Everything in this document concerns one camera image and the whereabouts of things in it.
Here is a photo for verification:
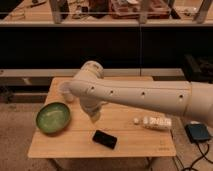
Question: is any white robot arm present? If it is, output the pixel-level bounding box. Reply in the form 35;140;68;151
69;61;213;127

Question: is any translucent plastic cup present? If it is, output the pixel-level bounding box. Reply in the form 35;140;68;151
58;82;74;103

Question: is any small white bottle cap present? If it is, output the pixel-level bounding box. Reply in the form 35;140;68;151
133;118;140;125

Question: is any black smartphone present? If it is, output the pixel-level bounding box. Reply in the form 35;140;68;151
92;130;117;149

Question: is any white plastic bottle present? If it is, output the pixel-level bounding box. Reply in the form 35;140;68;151
143;116;172;130

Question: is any green bowl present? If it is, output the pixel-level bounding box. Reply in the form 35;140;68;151
36;102;71;134

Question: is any wooden folding table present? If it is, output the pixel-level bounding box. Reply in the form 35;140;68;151
27;76;177;171

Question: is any long workbench shelf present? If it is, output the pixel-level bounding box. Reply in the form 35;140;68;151
0;0;213;77

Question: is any red tray on shelf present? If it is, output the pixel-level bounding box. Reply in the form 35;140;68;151
109;0;171;19

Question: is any blue black power box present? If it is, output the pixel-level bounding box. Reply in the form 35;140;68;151
185;124;211;143

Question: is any black cable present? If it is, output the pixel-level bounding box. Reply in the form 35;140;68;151
172;141;213;171

